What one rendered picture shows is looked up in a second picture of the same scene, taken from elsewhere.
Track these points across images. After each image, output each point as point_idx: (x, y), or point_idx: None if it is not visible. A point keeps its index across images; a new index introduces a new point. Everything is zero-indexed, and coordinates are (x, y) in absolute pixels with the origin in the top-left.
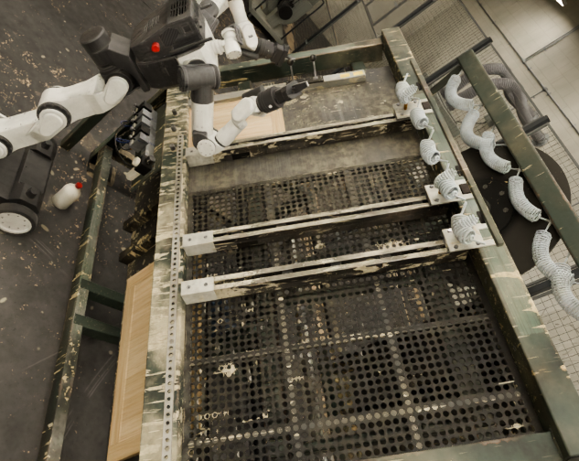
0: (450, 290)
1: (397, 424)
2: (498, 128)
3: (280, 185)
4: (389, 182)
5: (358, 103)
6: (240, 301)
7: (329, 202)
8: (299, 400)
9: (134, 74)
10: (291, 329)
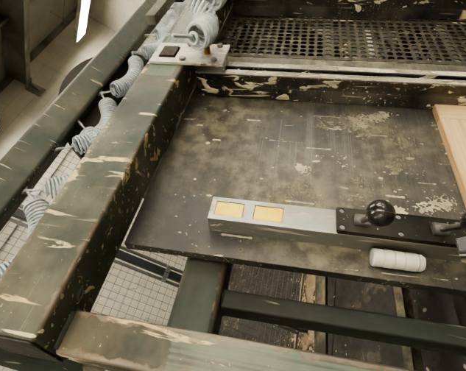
0: (165, 314)
1: None
2: (61, 135)
3: (435, 57)
4: (277, 37)
5: (264, 152)
6: (428, 353)
7: (361, 32)
8: (345, 280)
9: None
10: (348, 358)
